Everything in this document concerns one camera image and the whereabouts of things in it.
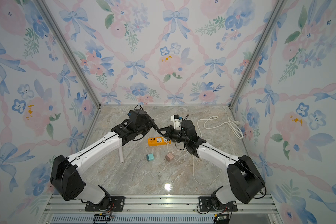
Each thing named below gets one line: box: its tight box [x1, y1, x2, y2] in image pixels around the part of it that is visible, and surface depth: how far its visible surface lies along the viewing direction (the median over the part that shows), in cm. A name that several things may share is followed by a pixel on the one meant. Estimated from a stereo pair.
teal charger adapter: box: [146, 153, 155, 162], surface depth 91 cm
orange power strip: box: [147, 136, 172, 147], surface depth 97 cm
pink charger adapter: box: [164, 152, 175, 162], surface depth 91 cm
